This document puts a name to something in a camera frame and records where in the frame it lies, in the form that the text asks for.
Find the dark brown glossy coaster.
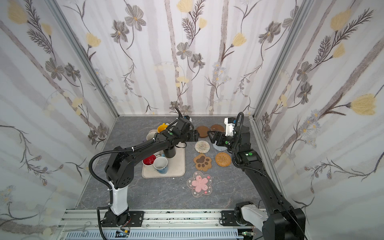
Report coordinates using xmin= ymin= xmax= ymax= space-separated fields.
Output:
xmin=210 ymin=124 xmax=226 ymax=133

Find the brown cork round coaster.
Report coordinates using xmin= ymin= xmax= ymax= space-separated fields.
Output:
xmin=196 ymin=126 xmax=210 ymax=138

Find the blue grey woven coaster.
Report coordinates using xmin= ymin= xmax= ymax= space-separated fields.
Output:
xmin=213 ymin=144 xmax=227 ymax=152

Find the woven multicolour round coaster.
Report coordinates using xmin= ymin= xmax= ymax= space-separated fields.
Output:
xmin=195 ymin=141 xmax=211 ymax=154

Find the rattan wicker round coaster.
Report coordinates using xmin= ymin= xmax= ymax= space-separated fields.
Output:
xmin=215 ymin=152 xmax=232 ymax=167

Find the black ceramic mug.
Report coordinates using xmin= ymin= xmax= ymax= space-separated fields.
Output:
xmin=163 ymin=146 xmax=176 ymax=159

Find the brown paw coaster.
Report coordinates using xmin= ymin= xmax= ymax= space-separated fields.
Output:
xmin=193 ymin=154 xmax=212 ymax=172

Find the beige serving tray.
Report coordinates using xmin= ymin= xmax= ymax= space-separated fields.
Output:
xmin=142 ymin=143 xmax=186 ymax=179

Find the white mug blue handle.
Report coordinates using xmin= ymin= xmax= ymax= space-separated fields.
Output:
xmin=153 ymin=156 xmax=168 ymax=175

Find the pink flower coaster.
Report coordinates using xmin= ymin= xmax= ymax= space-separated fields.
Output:
xmin=187 ymin=171 xmax=213 ymax=198

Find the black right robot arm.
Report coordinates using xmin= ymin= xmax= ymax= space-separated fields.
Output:
xmin=208 ymin=126 xmax=307 ymax=240

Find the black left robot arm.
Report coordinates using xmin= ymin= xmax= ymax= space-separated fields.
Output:
xmin=105 ymin=116 xmax=199 ymax=216

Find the yellow mug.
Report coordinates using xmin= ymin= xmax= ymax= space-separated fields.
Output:
xmin=157 ymin=123 xmax=169 ymax=133

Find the lavender mug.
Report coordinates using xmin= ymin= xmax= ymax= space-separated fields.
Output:
xmin=146 ymin=130 xmax=158 ymax=141

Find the white mug red inside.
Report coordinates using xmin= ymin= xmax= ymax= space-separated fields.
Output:
xmin=142 ymin=155 xmax=157 ymax=166

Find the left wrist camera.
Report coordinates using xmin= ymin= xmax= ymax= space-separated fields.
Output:
xmin=183 ymin=115 xmax=192 ymax=122

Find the aluminium corner post right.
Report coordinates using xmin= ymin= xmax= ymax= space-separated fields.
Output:
xmin=252 ymin=0 xmax=314 ymax=118

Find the aluminium corner post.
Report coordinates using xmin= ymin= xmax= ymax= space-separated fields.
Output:
xmin=45 ymin=0 xmax=120 ymax=118
xmin=252 ymin=0 xmax=314 ymax=118

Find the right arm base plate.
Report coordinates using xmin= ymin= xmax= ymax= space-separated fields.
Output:
xmin=219 ymin=210 xmax=239 ymax=227

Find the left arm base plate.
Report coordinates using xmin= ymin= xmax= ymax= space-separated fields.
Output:
xmin=101 ymin=210 xmax=145 ymax=228

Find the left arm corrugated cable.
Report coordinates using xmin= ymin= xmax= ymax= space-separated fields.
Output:
xmin=88 ymin=143 xmax=157 ymax=240

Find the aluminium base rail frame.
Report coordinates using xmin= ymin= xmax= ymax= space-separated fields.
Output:
xmin=53 ymin=209 xmax=265 ymax=240

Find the aluminium corner post left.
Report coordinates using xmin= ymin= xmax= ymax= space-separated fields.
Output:
xmin=45 ymin=0 xmax=120 ymax=118

